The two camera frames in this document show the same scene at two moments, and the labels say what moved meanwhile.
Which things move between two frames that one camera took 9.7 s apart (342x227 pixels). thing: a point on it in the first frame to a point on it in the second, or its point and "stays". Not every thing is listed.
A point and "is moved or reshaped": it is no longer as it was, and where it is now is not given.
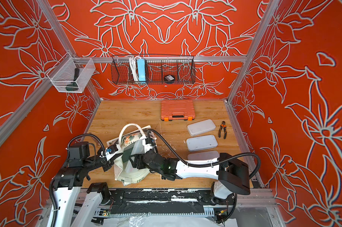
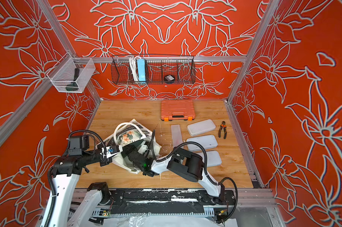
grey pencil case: x=207 y=155 stays
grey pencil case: x=200 y=127 stays
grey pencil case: x=201 y=143 stays
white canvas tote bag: x=130 y=141 is moved or reshaped
